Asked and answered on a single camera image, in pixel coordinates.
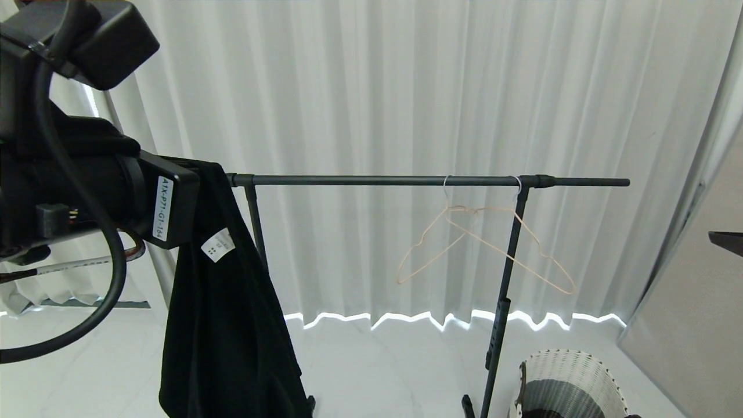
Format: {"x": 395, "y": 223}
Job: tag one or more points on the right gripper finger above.
{"x": 731, "y": 239}

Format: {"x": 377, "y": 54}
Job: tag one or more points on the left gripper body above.
{"x": 174, "y": 203}

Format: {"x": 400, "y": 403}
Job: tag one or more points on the black garment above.
{"x": 232, "y": 348}

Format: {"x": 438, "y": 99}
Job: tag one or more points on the pink clothes hanger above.
{"x": 545, "y": 278}
{"x": 432, "y": 259}

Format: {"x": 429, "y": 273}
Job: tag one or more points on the black clothes rack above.
{"x": 348, "y": 180}

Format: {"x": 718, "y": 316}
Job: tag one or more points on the white laundry basket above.
{"x": 580, "y": 377}

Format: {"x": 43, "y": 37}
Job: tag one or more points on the white curtain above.
{"x": 377, "y": 87}

